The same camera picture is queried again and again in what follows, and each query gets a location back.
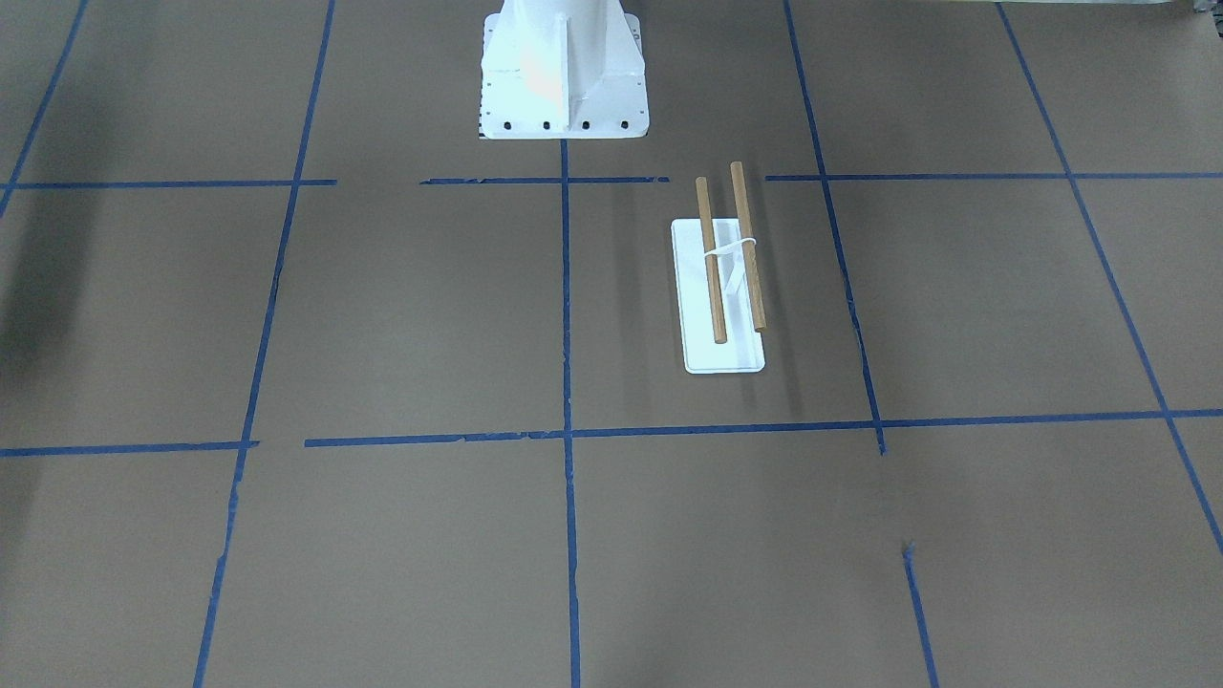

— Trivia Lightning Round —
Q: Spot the white towel rack base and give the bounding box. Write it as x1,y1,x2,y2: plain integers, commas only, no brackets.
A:
670,218,766,375

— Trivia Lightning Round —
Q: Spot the shorter wooden rack rod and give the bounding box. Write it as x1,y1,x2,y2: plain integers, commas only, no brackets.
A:
695,176,728,345

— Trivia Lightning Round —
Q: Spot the longer wooden rack rod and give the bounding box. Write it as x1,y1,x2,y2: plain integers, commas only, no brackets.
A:
730,161,767,332

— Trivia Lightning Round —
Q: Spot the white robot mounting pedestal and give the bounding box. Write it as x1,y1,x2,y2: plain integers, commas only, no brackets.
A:
478,1,651,141

